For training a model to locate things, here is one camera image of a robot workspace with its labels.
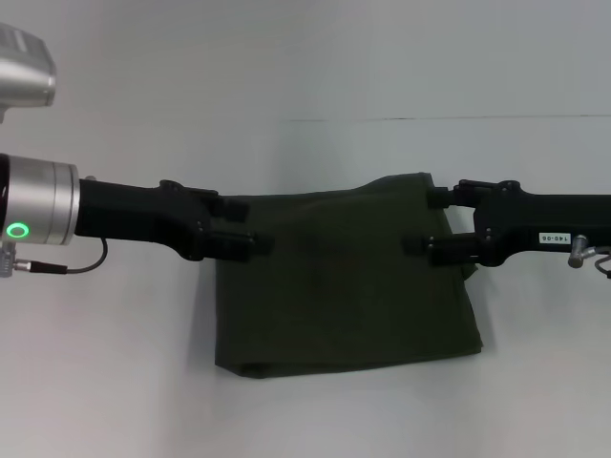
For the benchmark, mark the dark green FREE! t-shirt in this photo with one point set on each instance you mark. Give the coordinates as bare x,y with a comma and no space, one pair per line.
343,286

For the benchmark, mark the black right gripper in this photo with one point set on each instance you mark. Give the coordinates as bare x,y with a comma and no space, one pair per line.
539,222

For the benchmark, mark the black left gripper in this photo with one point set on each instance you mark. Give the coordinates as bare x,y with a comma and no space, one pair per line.
138,214

